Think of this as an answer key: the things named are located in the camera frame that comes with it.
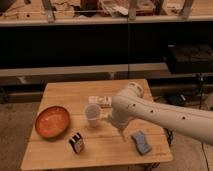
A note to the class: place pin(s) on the tan stick end effector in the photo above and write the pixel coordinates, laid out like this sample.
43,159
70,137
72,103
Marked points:
121,132

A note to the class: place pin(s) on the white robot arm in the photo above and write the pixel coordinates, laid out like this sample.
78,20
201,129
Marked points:
129,104

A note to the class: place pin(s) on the blue sponge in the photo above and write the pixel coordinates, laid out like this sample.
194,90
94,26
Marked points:
141,143

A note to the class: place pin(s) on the white tube box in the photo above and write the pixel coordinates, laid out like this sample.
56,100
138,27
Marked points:
102,101

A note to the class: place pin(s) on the clear plastic cup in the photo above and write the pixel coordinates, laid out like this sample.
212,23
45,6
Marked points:
92,113

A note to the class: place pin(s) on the wooden folding table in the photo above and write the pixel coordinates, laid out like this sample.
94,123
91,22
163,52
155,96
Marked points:
103,145

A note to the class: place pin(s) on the orange bowl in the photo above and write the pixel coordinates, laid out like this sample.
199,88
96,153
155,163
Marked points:
52,121

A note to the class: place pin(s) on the black box on right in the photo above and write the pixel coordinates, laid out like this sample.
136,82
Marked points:
182,59

